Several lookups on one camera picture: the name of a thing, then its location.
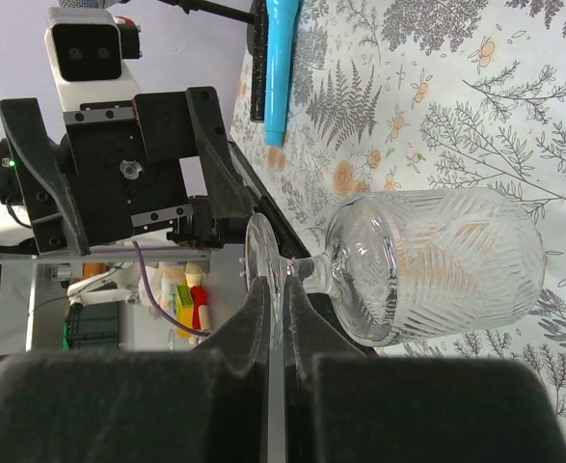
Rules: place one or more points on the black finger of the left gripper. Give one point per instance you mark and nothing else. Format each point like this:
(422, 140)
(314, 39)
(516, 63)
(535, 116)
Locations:
(25, 130)
(224, 211)

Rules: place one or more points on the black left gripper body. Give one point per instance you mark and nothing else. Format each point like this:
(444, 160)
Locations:
(122, 162)

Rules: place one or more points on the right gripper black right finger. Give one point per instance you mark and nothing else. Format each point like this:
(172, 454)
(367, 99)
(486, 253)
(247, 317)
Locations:
(343, 405)

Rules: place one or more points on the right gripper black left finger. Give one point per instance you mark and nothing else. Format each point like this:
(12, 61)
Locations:
(202, 405)

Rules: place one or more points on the short glass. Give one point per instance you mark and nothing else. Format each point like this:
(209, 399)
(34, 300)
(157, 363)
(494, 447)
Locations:
(404, 266)

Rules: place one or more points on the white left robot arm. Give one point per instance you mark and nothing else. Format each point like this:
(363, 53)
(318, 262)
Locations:
(183, 232)

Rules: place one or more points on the black microphone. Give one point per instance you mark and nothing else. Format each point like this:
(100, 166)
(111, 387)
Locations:
(257, 47)

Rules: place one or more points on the glitter silver microphone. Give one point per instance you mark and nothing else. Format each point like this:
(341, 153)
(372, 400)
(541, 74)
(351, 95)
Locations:
(88, 4)

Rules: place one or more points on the floral table cloth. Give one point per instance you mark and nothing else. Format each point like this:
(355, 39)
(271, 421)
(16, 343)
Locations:
(406, 95)

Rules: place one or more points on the blue microphone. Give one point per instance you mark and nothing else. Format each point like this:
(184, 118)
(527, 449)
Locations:
(281, 32)

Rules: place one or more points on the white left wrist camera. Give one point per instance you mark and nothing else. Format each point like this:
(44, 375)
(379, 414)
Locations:
(87, 51)

